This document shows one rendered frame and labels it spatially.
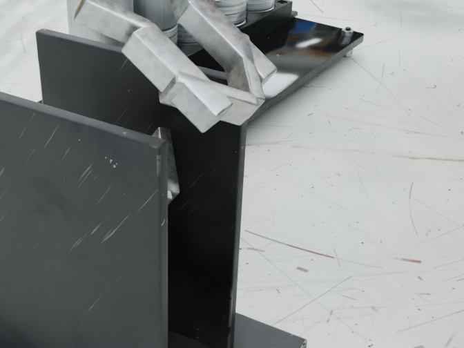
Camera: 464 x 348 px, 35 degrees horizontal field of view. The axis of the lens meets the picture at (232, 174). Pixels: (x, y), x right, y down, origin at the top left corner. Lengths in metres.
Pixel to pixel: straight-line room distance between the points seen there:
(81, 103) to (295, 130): 0.14
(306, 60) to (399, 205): 0.11
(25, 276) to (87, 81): 0.04
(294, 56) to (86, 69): 0.19
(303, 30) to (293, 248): 0.17
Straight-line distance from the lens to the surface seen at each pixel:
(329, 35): 0.37
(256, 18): 0.36
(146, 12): 0.29
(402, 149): 0.29
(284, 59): 0.34
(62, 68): 0.17
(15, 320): 0.17
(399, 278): 0.22
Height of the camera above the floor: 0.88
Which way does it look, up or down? 31 degrees down
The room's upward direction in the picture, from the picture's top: 3 degrees clockwise
